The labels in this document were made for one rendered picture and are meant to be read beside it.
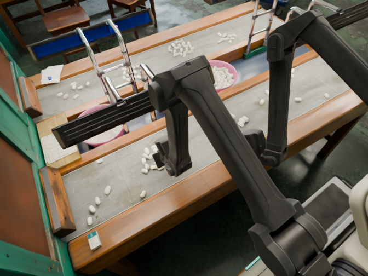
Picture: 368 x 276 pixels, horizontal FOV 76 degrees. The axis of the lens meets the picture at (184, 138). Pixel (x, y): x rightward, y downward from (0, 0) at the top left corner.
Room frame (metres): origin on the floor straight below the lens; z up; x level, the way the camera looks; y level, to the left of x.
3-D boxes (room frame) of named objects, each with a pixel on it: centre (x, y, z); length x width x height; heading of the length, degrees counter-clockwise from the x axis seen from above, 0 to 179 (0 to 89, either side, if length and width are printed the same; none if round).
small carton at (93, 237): (0.22, 0.36, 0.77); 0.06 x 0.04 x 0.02; 27
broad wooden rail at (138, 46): (1.57, 0.14, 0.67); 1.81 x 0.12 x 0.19; 117
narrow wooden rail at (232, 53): (1.22, -0.04, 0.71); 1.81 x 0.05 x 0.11; 117
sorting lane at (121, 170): (0.77, -0.26, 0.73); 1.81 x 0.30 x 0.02; 117
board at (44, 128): (0.71, 0.63, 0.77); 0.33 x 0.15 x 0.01; 27
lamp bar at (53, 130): (0.63, 0.15, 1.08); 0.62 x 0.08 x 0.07; 117
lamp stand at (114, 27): (1.06, 0.36, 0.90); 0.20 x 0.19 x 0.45; 117
